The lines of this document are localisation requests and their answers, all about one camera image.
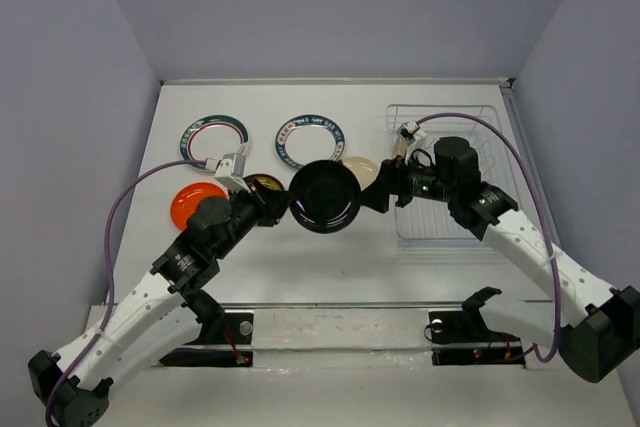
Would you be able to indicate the cream plate with red dot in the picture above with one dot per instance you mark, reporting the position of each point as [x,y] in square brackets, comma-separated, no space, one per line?
[400,148]

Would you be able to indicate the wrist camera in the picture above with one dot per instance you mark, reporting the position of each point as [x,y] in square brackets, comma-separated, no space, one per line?
[230,173]
[410,134]

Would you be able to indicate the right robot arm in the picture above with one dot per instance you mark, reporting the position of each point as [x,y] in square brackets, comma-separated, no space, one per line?
[596,324]

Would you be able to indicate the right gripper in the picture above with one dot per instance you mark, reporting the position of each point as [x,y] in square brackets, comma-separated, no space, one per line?
[392,179]

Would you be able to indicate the orange plate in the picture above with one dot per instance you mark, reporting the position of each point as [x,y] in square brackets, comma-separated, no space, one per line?
[187,199]

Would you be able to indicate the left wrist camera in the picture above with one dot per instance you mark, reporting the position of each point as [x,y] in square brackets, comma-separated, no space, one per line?
[230,173]

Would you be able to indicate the green rimmed plate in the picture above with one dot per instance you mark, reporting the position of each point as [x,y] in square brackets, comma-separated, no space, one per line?
[307,138]
[213,136]

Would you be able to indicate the yellow brown patterned plate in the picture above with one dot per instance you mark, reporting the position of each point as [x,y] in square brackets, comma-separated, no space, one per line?
[263,181]

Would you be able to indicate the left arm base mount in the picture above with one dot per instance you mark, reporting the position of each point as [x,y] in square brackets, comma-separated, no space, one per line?
[229,347]

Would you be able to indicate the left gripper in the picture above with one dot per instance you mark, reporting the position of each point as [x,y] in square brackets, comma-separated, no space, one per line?
[269,214]

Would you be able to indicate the cream plate with black patch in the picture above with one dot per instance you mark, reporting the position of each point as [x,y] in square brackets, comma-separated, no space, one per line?
[364,170]

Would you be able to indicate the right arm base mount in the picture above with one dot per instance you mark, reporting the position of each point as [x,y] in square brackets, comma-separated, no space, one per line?
[461,338]

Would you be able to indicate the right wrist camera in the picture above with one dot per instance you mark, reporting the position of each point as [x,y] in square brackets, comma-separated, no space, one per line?
[410,134]

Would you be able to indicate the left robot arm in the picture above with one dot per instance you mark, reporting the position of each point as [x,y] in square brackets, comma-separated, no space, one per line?
[73,383]

